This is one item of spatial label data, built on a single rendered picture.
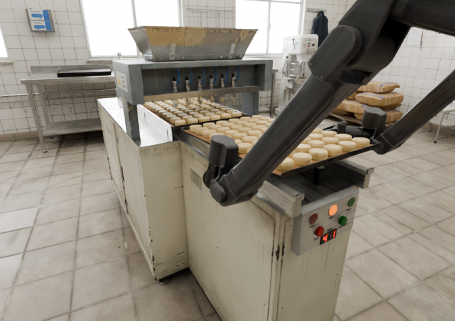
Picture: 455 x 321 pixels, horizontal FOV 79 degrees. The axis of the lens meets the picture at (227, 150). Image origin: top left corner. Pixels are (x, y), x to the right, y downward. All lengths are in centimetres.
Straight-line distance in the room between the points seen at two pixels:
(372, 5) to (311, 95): 13
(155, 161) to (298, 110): 92
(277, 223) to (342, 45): 52
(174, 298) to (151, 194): 61
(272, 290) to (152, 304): 87
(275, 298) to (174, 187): 70
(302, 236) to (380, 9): 59
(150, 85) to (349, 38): 101
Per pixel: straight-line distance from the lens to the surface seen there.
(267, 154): 50
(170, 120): 133
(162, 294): 170
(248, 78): 151
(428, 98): 94
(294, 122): 45
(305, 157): 73
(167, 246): 153
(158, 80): 129
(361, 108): 471
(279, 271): 88
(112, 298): 175
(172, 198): 139
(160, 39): 124
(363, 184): 93
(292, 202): 71
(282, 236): 80
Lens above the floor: 125
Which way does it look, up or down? 21 degrees down
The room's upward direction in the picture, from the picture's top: straight up
